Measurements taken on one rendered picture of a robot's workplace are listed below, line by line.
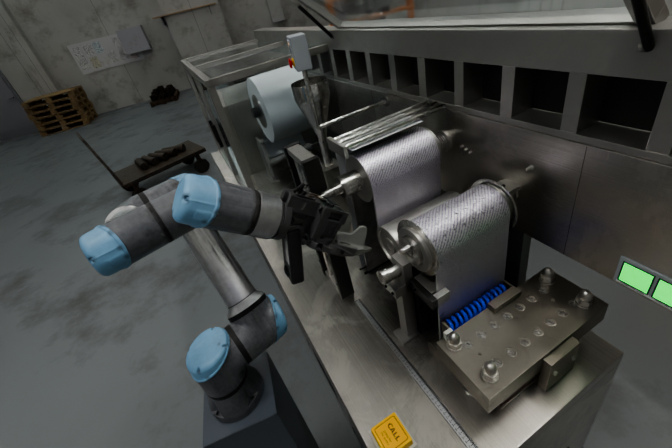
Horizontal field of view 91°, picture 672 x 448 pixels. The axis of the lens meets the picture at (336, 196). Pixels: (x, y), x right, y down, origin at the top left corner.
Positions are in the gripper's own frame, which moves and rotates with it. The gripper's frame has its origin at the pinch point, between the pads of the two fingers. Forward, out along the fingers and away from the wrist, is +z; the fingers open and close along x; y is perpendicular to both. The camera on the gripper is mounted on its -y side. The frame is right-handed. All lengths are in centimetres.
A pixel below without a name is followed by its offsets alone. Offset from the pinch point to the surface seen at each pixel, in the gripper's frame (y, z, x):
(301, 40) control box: 38, -8, 53
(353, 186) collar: 6.8, 10.3, 23.7
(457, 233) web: 9.2, 22.5, -3.4
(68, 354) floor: -207, -36, 188
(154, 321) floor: -168, 10, 177
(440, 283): -3.6, 24.8, -4.2
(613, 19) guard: 56, 19, -13
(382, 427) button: -39.3, 21.4, -11.4
